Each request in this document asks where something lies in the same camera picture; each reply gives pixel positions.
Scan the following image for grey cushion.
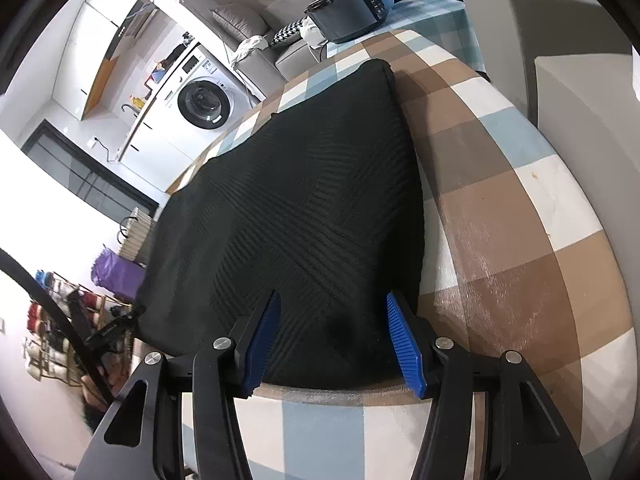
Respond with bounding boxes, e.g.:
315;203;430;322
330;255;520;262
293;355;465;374
210;2;271;38

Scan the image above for black rice cooker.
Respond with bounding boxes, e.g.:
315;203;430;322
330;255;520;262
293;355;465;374
305;0;396;43

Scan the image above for white washing machine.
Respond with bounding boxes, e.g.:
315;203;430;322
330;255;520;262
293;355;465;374
150;45;261;133

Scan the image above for wicker laundry basket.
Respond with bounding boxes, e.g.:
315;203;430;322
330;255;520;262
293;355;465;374
117;207;156;266

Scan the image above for range hood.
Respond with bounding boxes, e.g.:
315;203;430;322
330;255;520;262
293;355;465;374
107;0;156;56

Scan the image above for white wall cabinets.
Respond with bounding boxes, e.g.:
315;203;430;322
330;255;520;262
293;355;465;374
65;0;156;121

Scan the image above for dark glass door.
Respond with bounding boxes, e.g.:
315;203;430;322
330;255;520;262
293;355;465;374
22;120;161;221

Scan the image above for black t-shirt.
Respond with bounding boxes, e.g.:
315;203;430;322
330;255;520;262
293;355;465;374
135;58;428;391

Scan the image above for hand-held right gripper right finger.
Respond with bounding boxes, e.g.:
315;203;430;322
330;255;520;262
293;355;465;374
385;290;588;480

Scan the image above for white kitchen counter cabinets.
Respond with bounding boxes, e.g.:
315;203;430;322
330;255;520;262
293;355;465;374
117;75;201;193

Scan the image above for grey sofa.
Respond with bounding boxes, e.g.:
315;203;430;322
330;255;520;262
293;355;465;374
210;2;326;96

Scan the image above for white cloth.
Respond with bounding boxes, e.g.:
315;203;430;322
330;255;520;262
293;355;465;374
232;35;273;68

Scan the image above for blue white checkered tablecloth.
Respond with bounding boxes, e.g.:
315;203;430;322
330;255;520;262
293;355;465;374
325;0;488;78

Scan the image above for shoe rack with shoes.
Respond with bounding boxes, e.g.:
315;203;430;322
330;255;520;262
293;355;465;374
22;270;131;386

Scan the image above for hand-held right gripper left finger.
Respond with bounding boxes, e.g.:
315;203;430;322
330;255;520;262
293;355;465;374
75;290;283;480

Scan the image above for purple bag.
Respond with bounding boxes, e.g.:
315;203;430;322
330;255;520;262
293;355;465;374
90;247;146;306

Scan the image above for grey cube stool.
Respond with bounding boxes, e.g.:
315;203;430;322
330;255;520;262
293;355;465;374
535;55;640;211
452;0;633;126

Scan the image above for houndstooth cushion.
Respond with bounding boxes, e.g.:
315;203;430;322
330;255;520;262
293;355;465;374
270;16;306;48

